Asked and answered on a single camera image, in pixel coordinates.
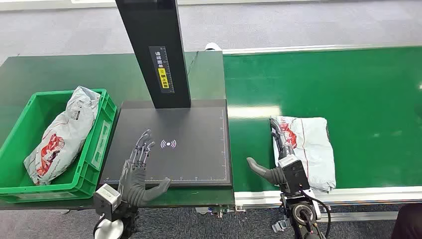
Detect aluminium conveyor frame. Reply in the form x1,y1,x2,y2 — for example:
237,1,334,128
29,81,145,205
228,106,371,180
222,42,422,222

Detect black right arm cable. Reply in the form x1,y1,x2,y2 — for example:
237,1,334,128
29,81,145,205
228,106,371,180
298,188,331,239

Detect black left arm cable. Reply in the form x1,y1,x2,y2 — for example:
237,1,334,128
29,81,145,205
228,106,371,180
93,214,106,239

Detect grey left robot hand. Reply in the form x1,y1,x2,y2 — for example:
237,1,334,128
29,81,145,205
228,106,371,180
117,128,171,208

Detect black scanner column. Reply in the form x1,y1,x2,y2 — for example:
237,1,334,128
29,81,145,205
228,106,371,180
114,0,192,110

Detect green conveyor belt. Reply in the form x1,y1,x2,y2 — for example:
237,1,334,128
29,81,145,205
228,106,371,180
223,46,422,193

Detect black yellow column label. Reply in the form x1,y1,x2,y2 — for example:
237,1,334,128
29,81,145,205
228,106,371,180
148,45,175,94

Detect person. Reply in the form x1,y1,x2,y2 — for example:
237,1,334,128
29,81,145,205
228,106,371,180
390,203,422,239

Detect black scanner base plate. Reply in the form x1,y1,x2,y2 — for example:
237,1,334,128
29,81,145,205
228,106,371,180
98,99,233,189

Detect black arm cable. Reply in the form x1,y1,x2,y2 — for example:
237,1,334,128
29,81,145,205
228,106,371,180
93,214,106,239
298,188,331,239

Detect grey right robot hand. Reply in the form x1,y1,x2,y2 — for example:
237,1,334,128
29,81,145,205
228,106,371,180
246,118,296,186

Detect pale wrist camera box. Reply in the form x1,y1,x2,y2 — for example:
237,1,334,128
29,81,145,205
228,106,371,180
278,155,311,194
93,184,121,219

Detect green plastic crate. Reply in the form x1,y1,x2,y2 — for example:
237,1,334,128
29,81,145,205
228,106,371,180
0,88,117,204

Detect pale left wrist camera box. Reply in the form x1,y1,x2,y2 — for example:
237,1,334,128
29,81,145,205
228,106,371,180
93,184,121,219

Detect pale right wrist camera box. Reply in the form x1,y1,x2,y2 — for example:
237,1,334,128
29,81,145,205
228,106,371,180
278,155,311,194

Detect metal mounting bracket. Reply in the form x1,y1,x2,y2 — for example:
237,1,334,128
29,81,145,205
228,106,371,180
194,204,246,219

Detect grey package with red print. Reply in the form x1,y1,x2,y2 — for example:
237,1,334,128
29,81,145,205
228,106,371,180
270,115,337,193

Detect grey package with shipping label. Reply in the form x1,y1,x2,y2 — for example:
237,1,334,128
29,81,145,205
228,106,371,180
23,86,101,186

